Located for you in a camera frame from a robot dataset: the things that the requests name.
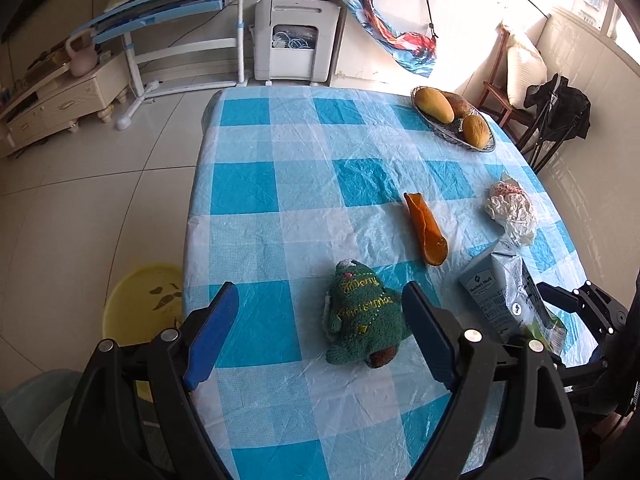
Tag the white pillow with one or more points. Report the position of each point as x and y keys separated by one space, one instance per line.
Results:
x=525 y=70

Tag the wooden chair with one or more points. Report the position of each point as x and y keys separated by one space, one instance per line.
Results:
x=495 y=95

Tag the colourful printed hanging cloth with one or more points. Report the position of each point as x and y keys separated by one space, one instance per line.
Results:
x=385 y=25

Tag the pink kettlebell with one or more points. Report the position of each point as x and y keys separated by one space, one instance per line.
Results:
x=82 y=57

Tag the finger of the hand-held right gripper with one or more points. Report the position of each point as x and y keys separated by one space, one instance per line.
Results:
x=600 y=310
x=585 y=371

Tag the white television cabinet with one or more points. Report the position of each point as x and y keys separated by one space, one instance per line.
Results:
x=60 y=105

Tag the blue checked tablecloth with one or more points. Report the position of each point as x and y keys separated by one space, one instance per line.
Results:
x=300 y=185

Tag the pale translucent plastic bin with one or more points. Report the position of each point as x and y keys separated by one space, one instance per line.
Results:
x=35 y=410

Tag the black folding chair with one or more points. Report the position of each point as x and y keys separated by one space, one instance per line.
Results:
x=557 y=110

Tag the white balcony cabinet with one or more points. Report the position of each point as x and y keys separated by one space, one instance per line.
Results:
x=470 y=20

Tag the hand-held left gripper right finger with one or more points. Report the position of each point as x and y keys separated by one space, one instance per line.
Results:
x=430 y=335

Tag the yellow plastic bin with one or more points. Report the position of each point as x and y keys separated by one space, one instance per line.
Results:
x=140 y=305

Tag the grey milk carton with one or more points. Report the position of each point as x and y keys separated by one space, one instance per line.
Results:
x=500 y=290

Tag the green knitted plush toy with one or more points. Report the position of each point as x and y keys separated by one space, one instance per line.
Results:
x=365 y=310

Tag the crumpled white plastic bag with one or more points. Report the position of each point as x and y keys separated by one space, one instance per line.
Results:
x=512 y=210

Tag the white air purifier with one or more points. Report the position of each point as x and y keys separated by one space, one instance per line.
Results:
x=295 y=40

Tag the blue white study desk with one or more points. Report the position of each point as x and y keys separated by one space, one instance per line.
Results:
x=165 y=15

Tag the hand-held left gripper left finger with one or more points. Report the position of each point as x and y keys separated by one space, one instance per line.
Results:
x=210 y=340

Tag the brownish mango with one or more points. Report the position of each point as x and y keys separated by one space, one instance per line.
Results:
x=460 y=104

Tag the large orange mango peel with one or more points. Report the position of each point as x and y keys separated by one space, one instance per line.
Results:
x=427 y=230

